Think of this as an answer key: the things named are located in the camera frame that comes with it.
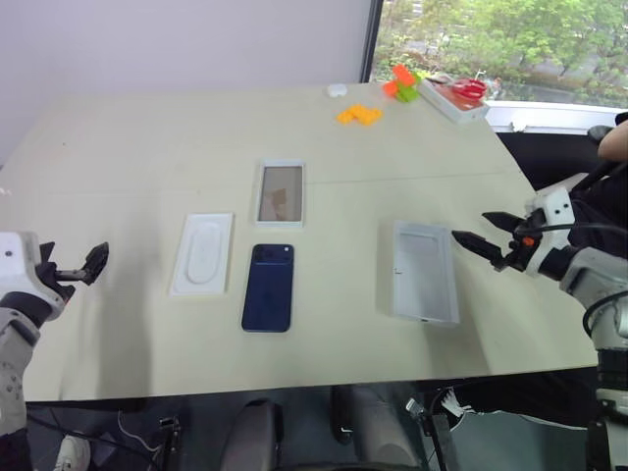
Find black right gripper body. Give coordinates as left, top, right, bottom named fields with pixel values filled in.
left=492, top=213, right=541, bottom=275

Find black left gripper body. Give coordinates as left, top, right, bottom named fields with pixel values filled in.
left=36, top=254, right=94, bottom=305

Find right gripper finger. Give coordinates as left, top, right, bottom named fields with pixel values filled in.
left=450, top=229, right=506, bottom=266
left=482, top=210, right=516, bottom=236

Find white phone box lid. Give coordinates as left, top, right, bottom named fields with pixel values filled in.
left=377, top=219, right=461, bottom=329

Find white moulded insert tray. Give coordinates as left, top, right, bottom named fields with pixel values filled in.
left=169, top=212, right=236, bottom=298

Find dark blue smartphone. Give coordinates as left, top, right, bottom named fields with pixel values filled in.
left=240, top=243, right=295, bottom=334

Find white phone box base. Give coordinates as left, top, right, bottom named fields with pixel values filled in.
left=253, top=158, right=308, bottom=230

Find white box with orange print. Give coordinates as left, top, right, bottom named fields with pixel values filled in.
left=417, top=77, right=491, bottom=126

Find person in dark clothes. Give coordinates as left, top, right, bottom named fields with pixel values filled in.
left=563, top=111, right=628, bottom=246

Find white window sill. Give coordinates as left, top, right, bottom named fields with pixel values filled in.
left=483, top=100, right=628, bottom=134

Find red scissors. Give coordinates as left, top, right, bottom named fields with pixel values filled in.
left=450, top=78, right=488, bottom=102

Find green toy block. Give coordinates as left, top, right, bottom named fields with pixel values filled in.
left=395, top=71, right=423, bottom=104

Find yellow toy block cluster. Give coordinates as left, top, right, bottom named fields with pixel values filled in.
left=336, top=103, right=384, bottom=127

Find white shoe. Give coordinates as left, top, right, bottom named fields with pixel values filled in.
left=52, top=430, right=93, bottom=471

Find black clamp stand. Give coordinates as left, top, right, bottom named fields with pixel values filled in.
left=157, top=415, right=183, bottom=471

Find black narrow rounded shape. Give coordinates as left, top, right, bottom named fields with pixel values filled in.
left=331, top=386, right=355, bottom=446

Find dark grey rounded shape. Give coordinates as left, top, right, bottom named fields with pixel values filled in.
left=228, top=397, right=287, bottom=471

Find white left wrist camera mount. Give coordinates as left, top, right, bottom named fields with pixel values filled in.
left=0, top=230, right=68, bottom=323

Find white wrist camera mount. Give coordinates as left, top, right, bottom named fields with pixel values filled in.
left=520, top=179, right=576, bottom=277
left=0, top=230, right=68, bottom=323

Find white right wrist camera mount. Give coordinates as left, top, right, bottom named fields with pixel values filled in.
left=520, top=179, right=576, bottom=277

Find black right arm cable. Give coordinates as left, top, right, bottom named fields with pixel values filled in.
left=513, top=221, right=628, bottom=340

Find thin white cable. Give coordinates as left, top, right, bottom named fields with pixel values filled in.
left=116, top=410, right=166, bottom=452

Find white connector wire bundle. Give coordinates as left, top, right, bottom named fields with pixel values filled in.
left=440, top=387, right=476, bottom=418

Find black upright post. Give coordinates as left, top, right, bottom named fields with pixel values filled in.
left=419, top=414, right=455, bottom=471

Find dark window frame post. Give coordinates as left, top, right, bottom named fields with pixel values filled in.
left=357, top=0, right=385, bottom=83

